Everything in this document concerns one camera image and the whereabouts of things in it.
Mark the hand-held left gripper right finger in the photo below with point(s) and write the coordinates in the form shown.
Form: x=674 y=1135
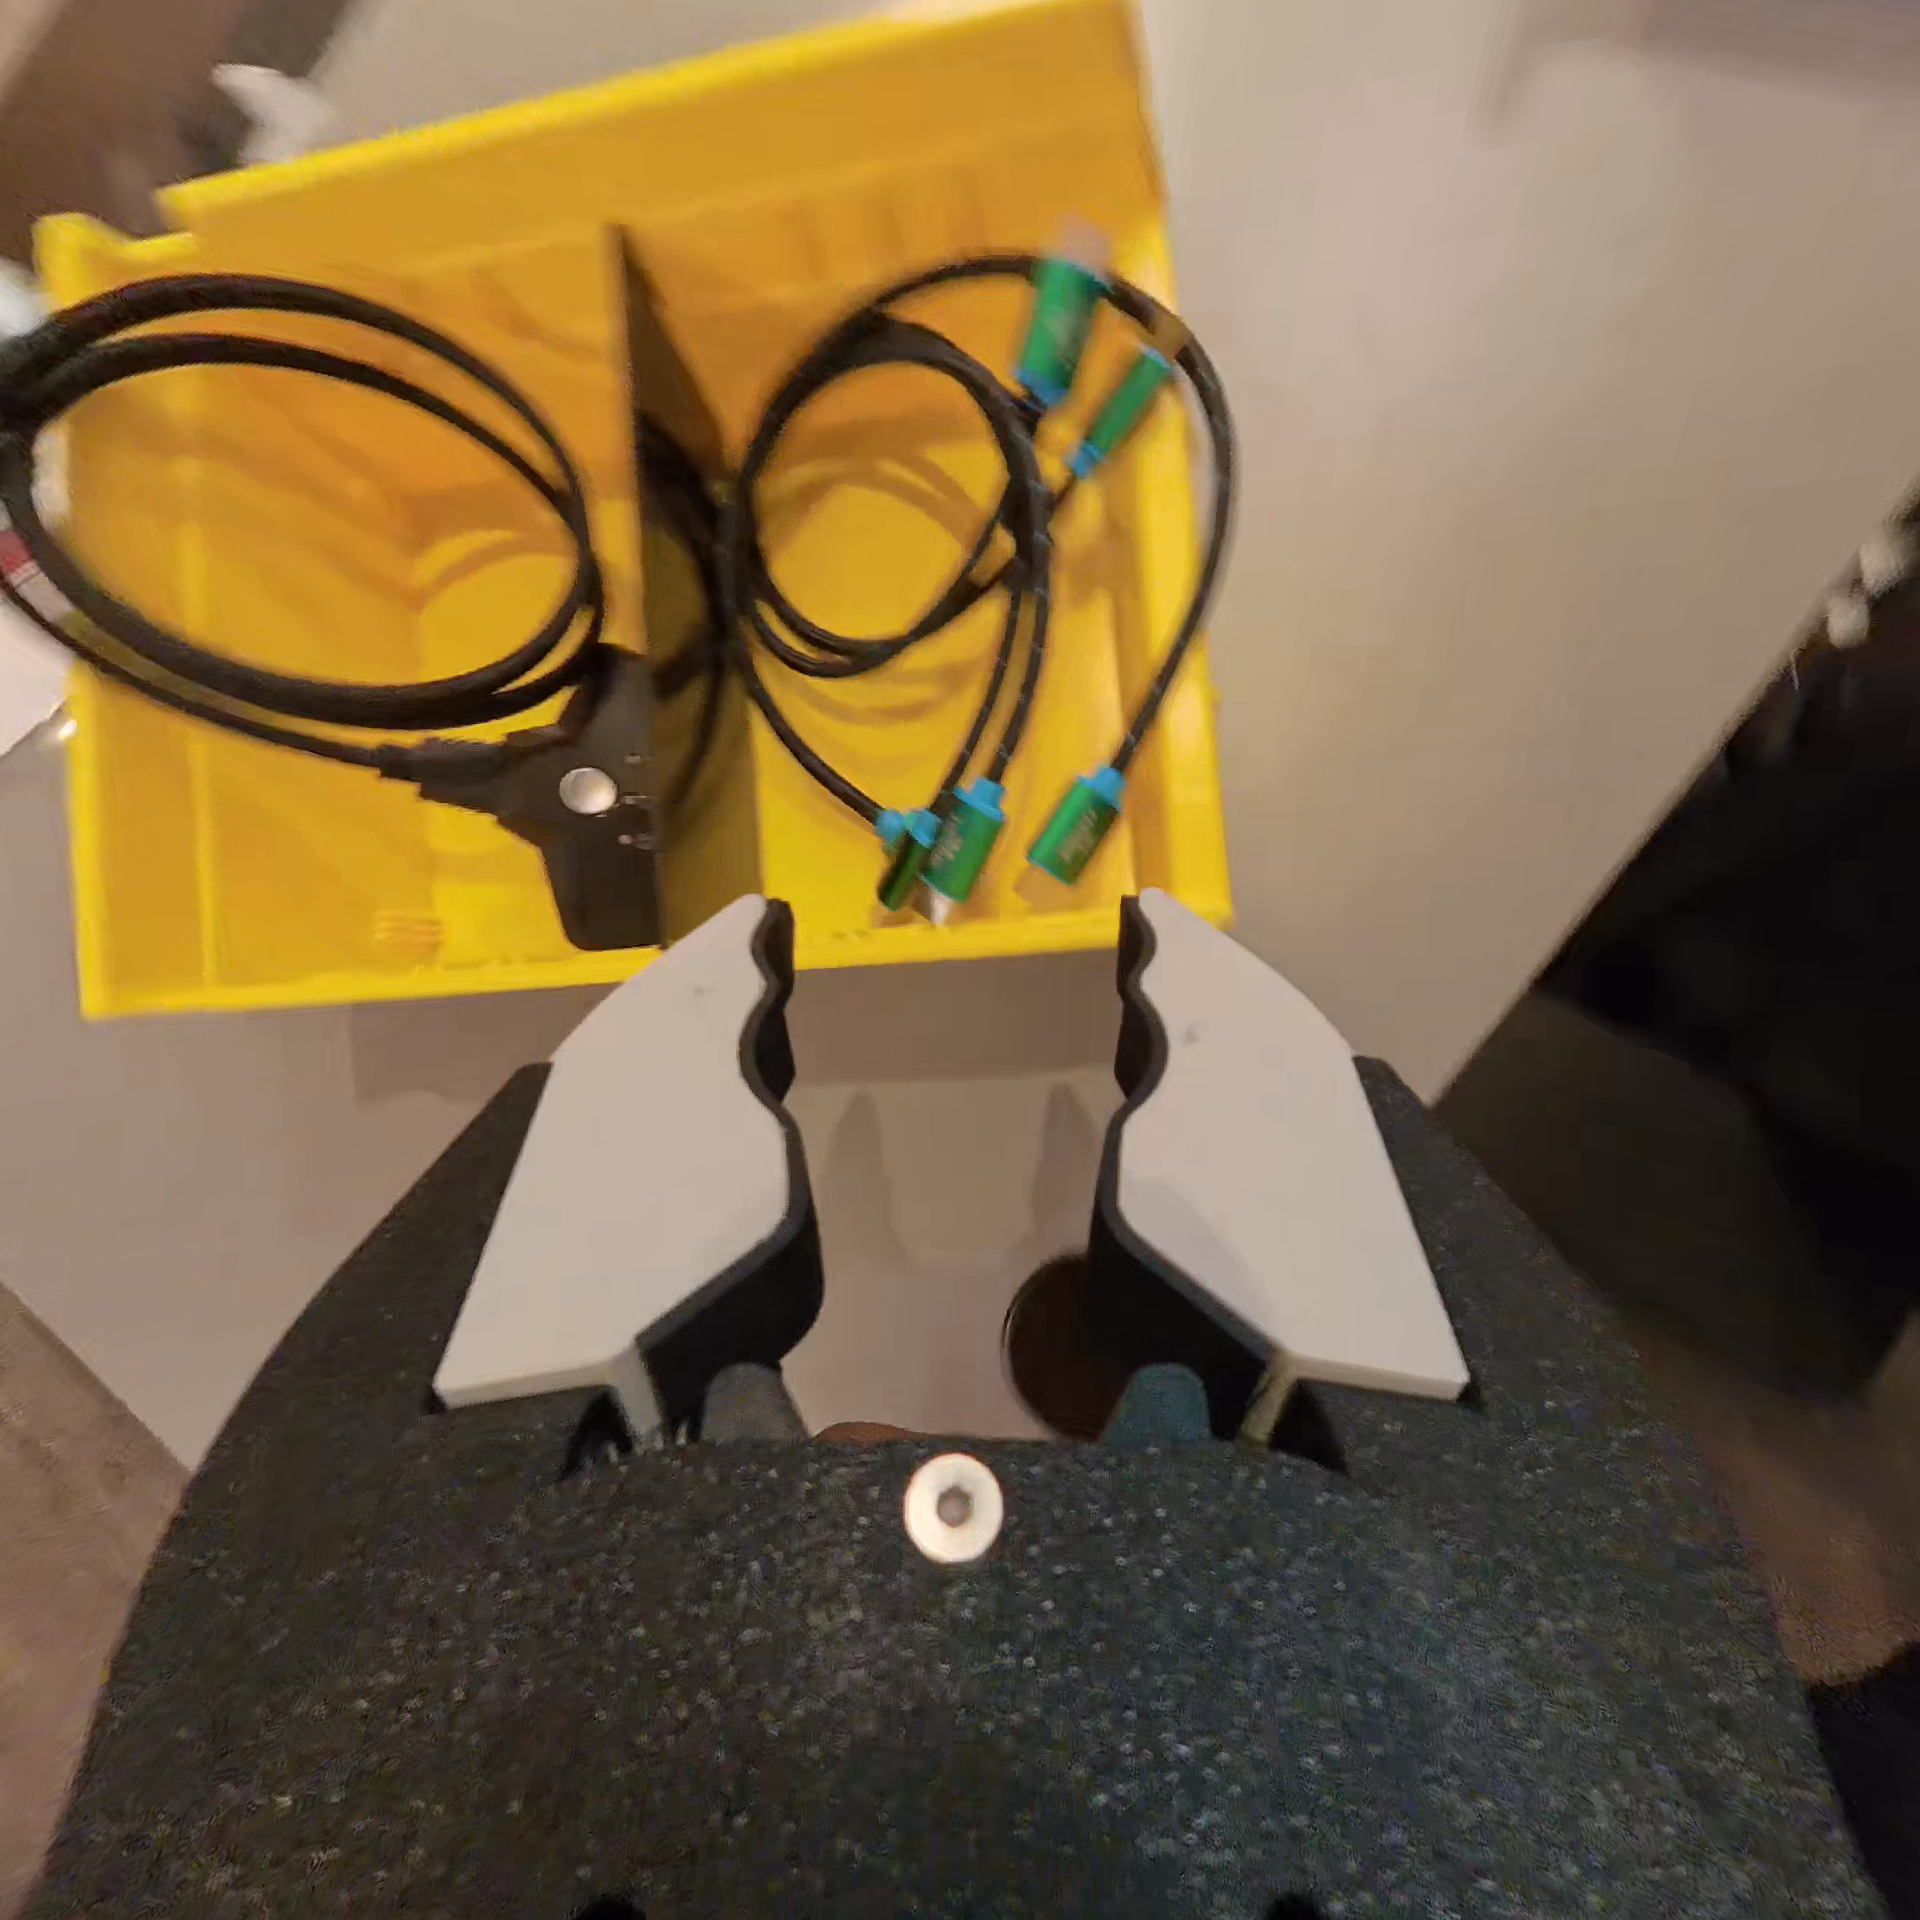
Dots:
x=1276 y=1185

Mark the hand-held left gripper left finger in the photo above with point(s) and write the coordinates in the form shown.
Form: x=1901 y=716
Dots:
x=629 y=1185

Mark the yellow plastic bin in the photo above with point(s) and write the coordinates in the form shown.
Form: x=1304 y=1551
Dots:
x=930 y=182

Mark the black bin divider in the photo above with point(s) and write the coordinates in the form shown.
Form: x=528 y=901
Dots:
x=667 y=390

